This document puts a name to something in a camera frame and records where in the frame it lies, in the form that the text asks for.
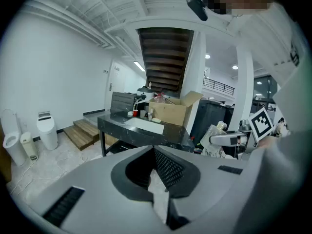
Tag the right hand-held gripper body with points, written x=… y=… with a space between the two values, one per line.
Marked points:
x=260 y=125

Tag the white sink basin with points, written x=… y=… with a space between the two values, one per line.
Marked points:
x=145 y=125

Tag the black ribbed panel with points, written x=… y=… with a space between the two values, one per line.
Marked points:
x=122 y=102

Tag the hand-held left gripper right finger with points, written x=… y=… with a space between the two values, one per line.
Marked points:
x=214 y=184

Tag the black head-mounted camera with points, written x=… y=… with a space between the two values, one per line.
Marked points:
x=197 y=6

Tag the dark counter table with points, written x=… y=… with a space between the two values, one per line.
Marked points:
x=175 y=134

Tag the black railing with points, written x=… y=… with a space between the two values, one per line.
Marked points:
x=218 y=85

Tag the red cup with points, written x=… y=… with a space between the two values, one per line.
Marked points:
x=135 y=113

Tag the white smart toilet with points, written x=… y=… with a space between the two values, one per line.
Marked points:
x=47 y=130

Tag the grey bottle with cream cap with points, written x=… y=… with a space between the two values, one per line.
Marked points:
x=214 y=133

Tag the white soap dish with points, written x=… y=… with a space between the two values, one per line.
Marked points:
x=156 y=120

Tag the ceiling tube light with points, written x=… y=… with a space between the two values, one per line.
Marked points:
x=139 y=66

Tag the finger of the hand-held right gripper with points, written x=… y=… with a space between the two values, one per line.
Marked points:
x=223 y=139

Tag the person's white shirt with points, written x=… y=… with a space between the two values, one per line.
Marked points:
x=280 y=106

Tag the large open cardboard box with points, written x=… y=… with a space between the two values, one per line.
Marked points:
x=170 y=113

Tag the white faucet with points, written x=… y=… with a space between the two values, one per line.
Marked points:
x=139 y=102

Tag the white open-lid toilet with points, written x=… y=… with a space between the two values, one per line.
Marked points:
x=13 y=140

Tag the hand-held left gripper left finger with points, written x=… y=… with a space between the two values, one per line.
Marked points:
x=97 y=191

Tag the white door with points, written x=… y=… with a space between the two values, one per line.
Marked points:
x=115 y=84

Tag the clear plastic bottle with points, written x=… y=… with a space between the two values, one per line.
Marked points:
x=161 y=98

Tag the brown staircase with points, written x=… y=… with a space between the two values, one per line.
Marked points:
x=165 y=57

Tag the beige trash bin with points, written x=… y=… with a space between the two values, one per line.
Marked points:
x=28 y=145

